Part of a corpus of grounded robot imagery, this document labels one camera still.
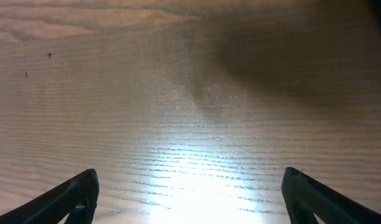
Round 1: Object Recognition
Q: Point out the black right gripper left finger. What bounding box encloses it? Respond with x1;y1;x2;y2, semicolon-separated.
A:
0;169;99;224

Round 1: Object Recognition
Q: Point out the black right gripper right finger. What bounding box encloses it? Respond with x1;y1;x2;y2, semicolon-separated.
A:
281;167;381;224

